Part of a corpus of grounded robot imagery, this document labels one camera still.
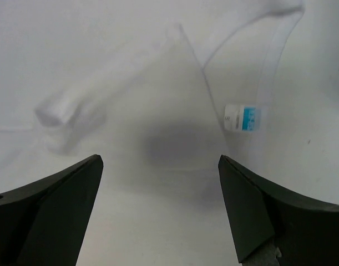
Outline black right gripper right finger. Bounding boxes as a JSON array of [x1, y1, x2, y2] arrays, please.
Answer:
[[218, 156, 339, 265]]

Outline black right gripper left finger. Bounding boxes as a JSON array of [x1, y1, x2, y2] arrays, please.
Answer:
[[0, 155, 103, 266]]

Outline white t shirt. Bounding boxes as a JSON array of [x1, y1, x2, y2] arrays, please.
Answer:
[[0, 1, 339, 265]]

